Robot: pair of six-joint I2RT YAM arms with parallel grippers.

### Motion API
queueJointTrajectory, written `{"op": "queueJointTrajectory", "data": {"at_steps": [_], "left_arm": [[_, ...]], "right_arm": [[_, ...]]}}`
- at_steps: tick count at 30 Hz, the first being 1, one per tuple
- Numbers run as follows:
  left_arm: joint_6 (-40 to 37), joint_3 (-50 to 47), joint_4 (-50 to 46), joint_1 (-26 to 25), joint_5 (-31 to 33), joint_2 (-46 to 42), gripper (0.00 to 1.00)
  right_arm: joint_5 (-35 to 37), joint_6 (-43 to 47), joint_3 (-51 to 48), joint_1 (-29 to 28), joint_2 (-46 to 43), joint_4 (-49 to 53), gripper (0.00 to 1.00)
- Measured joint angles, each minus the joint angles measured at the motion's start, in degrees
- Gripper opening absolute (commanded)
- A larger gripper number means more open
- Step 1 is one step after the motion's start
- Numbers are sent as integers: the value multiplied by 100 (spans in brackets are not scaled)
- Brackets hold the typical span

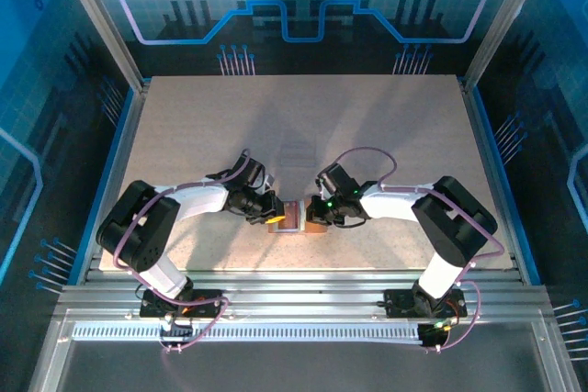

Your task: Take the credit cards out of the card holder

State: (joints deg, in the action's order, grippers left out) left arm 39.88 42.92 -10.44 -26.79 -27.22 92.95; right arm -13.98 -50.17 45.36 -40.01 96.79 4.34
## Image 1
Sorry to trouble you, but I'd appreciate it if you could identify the brown leather card holder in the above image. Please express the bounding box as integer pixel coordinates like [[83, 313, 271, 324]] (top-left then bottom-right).
[[267, 198, 330, 235]]

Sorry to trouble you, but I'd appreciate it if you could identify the aluminium front beam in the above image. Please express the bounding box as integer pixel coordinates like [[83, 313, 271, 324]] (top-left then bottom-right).
[[57, 269, 550, 319]]

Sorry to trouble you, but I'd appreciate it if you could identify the black connector box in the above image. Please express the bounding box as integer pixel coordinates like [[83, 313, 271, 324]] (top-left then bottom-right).
[[417, 321, 450, 350], [158, 316, 195, 348]]

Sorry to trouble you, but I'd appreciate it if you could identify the dark grey front panel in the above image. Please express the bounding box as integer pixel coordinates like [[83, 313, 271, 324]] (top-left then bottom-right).
[[57, 340, 552, 392]]

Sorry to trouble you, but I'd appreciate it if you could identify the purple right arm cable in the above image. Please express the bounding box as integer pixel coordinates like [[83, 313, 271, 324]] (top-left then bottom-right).
[[337, 147, 505, 355]]

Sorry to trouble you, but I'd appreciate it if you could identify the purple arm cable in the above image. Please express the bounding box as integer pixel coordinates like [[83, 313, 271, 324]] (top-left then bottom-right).
[[112, 148, 230, 355], [337, 147, 505, 355]]

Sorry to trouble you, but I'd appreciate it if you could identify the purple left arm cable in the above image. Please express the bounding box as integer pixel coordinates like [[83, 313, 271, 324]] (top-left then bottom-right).
[[112, 148, 230, 355]]

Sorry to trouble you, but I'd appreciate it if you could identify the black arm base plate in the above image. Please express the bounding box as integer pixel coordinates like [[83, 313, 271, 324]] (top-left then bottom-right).
[[139, 288, 227, 319], [383, 288, 469, 319]]

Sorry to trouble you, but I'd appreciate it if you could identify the white slotted cable duct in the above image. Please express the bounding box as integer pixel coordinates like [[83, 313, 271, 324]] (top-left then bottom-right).
[[72, 321, 424, 344]]

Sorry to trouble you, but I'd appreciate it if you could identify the aluminium side rail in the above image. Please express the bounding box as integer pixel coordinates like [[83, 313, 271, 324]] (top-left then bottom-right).
[[75, 79, 153, 286], [458, 77, 529, 286]]

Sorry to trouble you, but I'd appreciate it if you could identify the aluminium frame post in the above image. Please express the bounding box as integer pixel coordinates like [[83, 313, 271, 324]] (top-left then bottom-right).
[[50, 0, 151, 93], [461, 0, 556, 93]]

